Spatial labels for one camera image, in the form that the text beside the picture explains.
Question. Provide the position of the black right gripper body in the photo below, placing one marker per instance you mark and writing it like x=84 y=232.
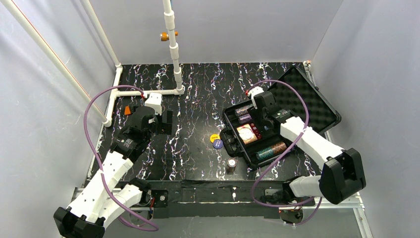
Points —
x=260 y=107

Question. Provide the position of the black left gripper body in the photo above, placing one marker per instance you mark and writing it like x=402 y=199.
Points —
x=159 y=119

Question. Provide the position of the purple 500 poker chip stack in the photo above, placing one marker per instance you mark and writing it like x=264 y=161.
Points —
x=245 y=118

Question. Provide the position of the black poker set case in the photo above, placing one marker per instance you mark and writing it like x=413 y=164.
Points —
x=292 y=91

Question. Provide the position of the orange black 100 chip stack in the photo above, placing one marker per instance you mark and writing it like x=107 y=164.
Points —
x=231 y=166

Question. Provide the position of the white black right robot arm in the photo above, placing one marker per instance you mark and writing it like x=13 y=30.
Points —
x=342 y=172

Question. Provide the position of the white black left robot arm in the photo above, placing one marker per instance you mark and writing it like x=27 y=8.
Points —
x=89 y=215

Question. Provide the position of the orange hex key set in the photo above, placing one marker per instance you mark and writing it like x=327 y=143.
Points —
x=129 y=110

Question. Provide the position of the red playing card deck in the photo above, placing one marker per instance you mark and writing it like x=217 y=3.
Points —
x=248 y=133

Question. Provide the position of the teal poker chip stack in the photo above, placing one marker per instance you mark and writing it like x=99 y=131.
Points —
x=271 y=151

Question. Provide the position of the yellow big blind button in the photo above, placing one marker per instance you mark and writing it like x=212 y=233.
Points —
x=214 y=137

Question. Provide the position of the blue small blind button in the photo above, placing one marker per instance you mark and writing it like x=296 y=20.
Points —
x=218 y=144

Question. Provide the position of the orange knob on pole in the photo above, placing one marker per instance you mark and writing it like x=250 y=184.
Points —
x=164 y=36

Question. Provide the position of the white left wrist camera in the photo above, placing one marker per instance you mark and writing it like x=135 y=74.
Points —
x=154 y=101

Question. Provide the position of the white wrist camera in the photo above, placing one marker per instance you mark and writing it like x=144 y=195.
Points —
x=154 y=101
x=252 y=93

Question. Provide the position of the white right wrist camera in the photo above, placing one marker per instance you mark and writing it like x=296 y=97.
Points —
x=252 y=93

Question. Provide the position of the white pvc pipe frame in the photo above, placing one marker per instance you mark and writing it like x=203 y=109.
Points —
x=66 y=37

